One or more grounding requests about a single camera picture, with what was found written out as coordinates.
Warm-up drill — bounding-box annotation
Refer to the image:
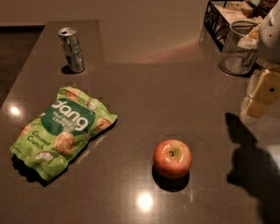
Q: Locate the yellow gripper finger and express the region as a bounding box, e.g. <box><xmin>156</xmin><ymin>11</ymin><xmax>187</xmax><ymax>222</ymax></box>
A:
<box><xmin>240</xmin><ymin>64</ymin><xmax>280</xmax><ymax>125</ymax></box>

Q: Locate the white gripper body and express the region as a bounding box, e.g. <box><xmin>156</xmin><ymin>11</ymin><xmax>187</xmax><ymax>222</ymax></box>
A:
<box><xmin>258</xmin><ymin>14</ymin><xmax>280</xmax><ymax>64</ymax></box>

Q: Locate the silver redbull can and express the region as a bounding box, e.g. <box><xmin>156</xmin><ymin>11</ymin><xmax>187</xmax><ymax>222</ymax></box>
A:
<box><xmin>58</xmin><ymin>27</ymin><xmax>86</xmax><ymax>73</ymax></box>

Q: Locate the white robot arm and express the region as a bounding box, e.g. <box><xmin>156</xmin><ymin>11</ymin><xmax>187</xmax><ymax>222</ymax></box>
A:
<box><xmin>238</xmin><ymin>0</ymin><xmax>280</xmax><ymax>125</ymax></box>

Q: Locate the green rice chip bag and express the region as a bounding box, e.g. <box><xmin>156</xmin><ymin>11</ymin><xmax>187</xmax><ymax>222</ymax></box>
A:
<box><xmin>10</xmin><ymin>87</ymin><xmax>118</xmax><ymax>182</ymax></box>

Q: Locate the clear glass jar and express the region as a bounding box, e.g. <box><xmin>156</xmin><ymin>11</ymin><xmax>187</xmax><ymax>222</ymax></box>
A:
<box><xmin>218</xmin><ymin>21</ymin><xmax>258</xmax><ymax>76</ymax></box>

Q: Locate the red apple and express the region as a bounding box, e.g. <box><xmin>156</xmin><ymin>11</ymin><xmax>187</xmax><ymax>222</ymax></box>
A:
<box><xmin>153</xmin><ymin>139</ymin><xmax>192</xmax><ymax>180</ymax></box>

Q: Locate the black wire basket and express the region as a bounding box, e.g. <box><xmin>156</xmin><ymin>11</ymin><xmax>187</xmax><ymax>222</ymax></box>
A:
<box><xmin>203</xmin><ymin>0</ymin><xmax>267</xmax><ymax>50</ymax></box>

